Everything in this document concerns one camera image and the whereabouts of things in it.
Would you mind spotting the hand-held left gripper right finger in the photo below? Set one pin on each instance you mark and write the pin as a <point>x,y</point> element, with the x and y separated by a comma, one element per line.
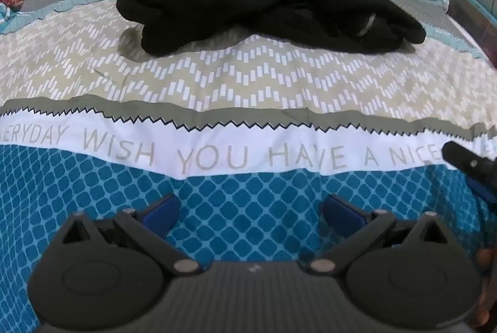
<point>341,211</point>

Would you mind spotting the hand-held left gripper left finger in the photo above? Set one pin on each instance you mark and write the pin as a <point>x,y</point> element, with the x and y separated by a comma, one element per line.
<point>161,212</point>

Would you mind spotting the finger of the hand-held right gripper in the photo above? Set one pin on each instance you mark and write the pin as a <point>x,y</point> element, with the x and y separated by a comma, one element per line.
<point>471,164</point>

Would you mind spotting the person's right hand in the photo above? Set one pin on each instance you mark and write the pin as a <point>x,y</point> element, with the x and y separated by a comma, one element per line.
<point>485,259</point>

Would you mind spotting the patterned teal and beige bedsheet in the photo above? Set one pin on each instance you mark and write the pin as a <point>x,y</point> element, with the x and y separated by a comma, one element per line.
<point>248,92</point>

